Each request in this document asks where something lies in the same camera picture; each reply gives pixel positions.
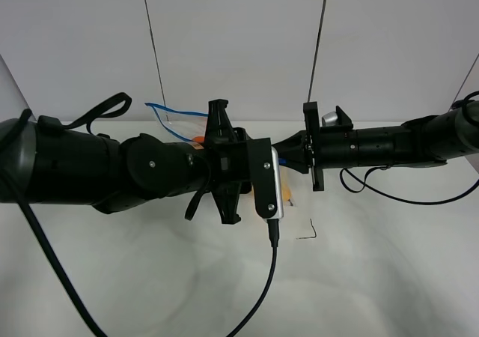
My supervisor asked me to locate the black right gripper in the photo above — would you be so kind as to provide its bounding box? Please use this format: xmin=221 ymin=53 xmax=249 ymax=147
xmin=275 ymin=102 xmax=353 ymax=192

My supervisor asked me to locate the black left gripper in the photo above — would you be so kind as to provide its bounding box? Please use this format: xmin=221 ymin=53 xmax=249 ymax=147
xmin=204 ymin=99 xmax=271 ymax=225

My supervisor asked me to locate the clear zip bag blue zipper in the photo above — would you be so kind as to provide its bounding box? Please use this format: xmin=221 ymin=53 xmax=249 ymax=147
xmin=145 ymin=103 xmax=296 ymax=208

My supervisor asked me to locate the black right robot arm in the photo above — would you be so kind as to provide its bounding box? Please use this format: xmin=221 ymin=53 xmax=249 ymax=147
xmin=274 ymin=98 xmax=478 ymax=191

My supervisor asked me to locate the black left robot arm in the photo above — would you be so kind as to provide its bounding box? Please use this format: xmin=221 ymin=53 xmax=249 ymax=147
xmin=1 ymin=93 xmax=281 ymax=225

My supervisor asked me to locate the yellow pear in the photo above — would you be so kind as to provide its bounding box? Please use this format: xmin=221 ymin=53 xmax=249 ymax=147
xmin=252 ymin=168 xmax=293 ymax=203

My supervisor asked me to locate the orange fruit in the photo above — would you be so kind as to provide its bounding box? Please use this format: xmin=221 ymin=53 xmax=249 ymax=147
xmin=192 ymin=136 xmax=204 ymax=144

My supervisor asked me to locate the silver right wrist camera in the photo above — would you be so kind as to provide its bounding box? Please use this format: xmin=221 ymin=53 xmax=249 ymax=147
xmin=321 ymin=112 xmax=338 ymax=127

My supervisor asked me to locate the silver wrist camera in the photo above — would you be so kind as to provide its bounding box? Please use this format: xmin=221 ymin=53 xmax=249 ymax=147
xmin=253 ymin=146 xmax=284 ymax=221
xmin=321 ymin=112 xmax=338 ymax=127

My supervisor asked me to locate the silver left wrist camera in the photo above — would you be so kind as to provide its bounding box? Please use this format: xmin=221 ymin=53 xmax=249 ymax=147
xmin=253 ymin=146 xmax=284 ymax=221

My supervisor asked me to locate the black right camera cable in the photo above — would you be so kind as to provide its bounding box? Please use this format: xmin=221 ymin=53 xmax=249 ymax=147
xmin=338 ymin=164 xmax=479 ymax=205

